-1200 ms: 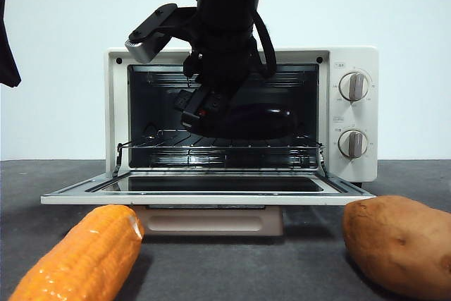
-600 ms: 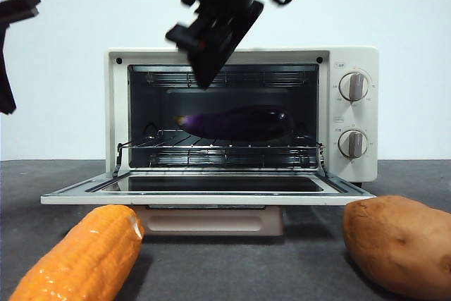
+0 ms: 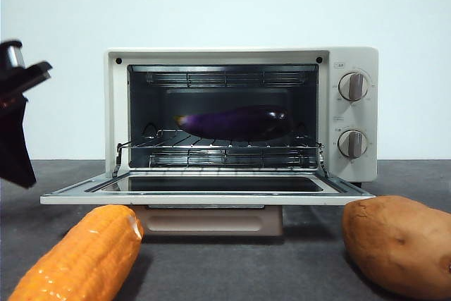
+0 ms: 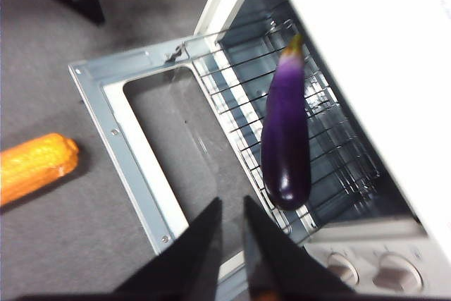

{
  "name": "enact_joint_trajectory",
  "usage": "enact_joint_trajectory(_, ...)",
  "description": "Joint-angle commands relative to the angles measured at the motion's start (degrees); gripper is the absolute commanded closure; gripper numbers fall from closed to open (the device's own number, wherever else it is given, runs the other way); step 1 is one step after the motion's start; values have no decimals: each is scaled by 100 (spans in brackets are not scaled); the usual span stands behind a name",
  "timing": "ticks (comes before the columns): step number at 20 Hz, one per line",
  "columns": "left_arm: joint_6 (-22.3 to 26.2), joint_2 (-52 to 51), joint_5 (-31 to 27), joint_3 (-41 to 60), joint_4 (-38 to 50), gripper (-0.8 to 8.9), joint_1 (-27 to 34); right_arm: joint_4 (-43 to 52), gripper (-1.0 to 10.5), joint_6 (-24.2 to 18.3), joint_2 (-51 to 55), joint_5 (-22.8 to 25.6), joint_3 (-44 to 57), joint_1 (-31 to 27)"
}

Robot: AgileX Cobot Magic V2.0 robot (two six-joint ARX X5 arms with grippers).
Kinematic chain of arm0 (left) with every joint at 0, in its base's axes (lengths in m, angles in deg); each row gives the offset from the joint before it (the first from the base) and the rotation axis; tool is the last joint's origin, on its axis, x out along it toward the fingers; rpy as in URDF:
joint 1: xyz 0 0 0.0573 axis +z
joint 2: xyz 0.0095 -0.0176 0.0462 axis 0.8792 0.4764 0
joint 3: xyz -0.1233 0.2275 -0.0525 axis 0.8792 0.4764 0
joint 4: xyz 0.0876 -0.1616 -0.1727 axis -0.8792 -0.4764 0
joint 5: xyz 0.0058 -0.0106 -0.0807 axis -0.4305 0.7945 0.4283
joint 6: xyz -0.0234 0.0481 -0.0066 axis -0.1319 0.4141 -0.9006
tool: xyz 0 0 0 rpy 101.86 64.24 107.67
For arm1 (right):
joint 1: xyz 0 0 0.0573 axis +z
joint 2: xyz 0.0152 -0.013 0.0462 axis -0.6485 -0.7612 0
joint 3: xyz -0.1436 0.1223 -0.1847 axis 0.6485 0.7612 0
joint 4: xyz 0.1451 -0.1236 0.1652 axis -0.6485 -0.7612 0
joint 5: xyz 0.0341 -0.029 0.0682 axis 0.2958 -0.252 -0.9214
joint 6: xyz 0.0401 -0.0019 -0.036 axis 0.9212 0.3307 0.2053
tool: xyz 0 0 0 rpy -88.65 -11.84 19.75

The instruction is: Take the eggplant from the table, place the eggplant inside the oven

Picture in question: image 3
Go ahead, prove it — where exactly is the glass oven door with handle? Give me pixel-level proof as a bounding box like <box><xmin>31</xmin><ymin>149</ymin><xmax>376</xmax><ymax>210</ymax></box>
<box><xmin>39</xmin><ymin>168</ymin><xmax>376</xmax><ymax>238</ymax></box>

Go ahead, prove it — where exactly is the dark purple eggplant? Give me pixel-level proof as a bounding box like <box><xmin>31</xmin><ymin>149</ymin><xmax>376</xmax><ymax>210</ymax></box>
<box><xmin>174</xmin><ymin>104</ymin><xmax>288</xmax><ymax>141</ymax></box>

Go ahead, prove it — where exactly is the cream Toshiba toaster oven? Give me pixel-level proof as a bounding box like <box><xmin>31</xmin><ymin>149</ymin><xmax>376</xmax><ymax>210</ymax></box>
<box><xmin>104</xmin><ymin>46</ymin><xmax>379</xmax><ymax>189</ymax></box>

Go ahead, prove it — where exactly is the brown sweet potato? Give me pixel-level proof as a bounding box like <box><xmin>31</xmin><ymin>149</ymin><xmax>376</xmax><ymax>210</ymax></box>
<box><xmin>340</xmin><ymin>195</ymin><xmax>451</xmax><ymax>300</ymax></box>

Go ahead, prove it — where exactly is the metal wire oven rack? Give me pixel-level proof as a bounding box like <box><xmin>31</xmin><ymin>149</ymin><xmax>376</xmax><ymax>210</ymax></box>
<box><xmin>115</xmin><ymin>129</ymin><xmax>323</xmax><ymax>151</ymax></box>

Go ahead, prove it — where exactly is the oven knob with white line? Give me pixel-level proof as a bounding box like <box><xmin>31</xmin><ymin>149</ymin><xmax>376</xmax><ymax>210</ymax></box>
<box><xmin>337</xmin><ymin>128</ymin><xmax>369</xmax><ymax>159</ymax></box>

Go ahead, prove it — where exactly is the oven knob with upright bar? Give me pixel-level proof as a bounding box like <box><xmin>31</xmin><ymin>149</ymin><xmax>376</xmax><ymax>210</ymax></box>
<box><xmin>338</xmin><ymin>71</ymin><xmax>371</xmax><ymax>103</ymax></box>

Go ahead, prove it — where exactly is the orange corn cob in wrap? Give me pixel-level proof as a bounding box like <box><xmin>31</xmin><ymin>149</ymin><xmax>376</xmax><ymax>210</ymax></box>
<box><xmin>7</xmin><ymin>204</ymin><xmax>146</xmax><ymax>301</ymax></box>

